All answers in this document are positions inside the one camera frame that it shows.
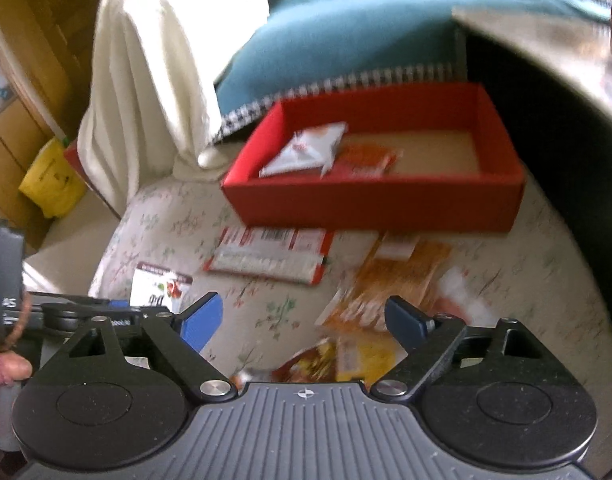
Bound floral ottoman cover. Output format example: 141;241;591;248
23;169;612;480

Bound white red snack pouch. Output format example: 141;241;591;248
258;122;347;178

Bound blue sofa throw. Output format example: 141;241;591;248
214;0;611;142

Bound red white barcode snack pack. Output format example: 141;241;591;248
204;226;334;285

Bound wooden cabinet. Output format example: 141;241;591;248
0;0;100;252

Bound clear red snack packet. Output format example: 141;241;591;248
329;142;402;178

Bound white black label pouch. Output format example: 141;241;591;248
129;262;193;314

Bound red gummy candy bag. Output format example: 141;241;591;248
231;338;338;391

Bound red cardboard box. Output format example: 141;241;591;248
221;82;525;233

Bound yellow bag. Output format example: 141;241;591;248
18;138;87;219

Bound white sausage snack pack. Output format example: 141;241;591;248
428;266;498;327

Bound yellow stick snack pack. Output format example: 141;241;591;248
335;334;406;388

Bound cream white blanket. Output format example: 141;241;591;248
78;0;269;208

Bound brown tofu snack pack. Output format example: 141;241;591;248
316;234;452;335

